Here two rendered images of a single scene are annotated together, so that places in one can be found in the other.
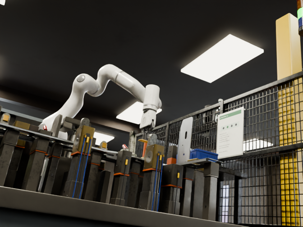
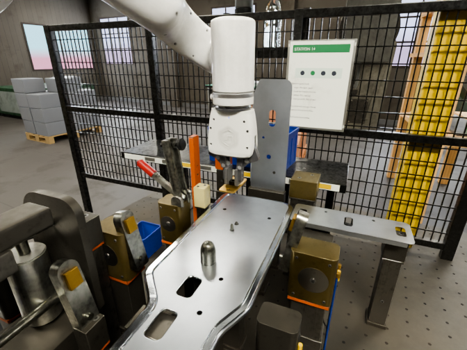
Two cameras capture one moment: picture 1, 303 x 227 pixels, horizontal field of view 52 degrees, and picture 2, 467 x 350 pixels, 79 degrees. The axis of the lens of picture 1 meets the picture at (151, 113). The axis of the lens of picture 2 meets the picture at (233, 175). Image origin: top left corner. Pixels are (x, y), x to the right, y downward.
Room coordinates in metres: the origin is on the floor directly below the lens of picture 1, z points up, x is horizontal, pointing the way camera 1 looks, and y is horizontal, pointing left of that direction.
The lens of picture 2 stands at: (1.21, 0.37, 1.39)
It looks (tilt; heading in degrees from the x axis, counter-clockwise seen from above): 22 degrees down; 323
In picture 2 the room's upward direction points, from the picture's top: straight up
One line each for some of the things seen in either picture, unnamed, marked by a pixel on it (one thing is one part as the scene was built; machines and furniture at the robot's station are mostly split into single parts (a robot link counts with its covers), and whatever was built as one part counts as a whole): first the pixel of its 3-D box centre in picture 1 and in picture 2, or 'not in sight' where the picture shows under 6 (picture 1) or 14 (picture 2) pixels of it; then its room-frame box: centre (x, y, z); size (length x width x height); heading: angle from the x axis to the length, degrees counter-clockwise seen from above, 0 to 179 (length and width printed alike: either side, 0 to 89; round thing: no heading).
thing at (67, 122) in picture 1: (63, 162); (37, 342); (1.68, 0.43, 0.95); 0.18 x 0.13 x 0.49; 120
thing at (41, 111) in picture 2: not in sight; (60, 107); (7.59, -0.32, 0.54); 1.09 x 0.74 x 1.09; 114
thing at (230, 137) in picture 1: (230, 133); (316, 87); (1.87, -0.51, 1.30); 0.23 x 0.02 x 0.31; 30
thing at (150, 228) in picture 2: not in sight; (144, 239); (2.15, 0.09, 0.75); 0.11 x 0.10 x 0.09; 120
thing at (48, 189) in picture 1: (50, 174); not in sight; (1.47, 0.43, 0.84); 0.07 x 0.04 x 0.29; 30
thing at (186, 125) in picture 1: (184, 144); (269, 138); (1.81, -0.22, 1.17); 0.12 x 0.01 x 0.34; 30
